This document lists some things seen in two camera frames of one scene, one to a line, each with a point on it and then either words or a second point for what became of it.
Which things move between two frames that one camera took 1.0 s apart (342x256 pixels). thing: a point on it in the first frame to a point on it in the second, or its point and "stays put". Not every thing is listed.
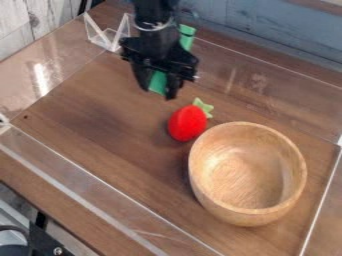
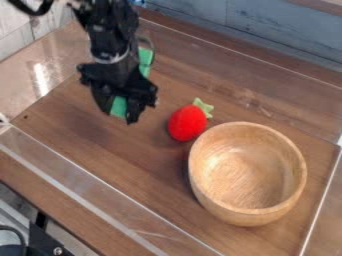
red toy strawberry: (188, 121) stays put
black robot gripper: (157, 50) to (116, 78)
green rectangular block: (158, 81) to (120, 109)
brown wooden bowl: (248, 170) stays put
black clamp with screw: (42, 243) stays put
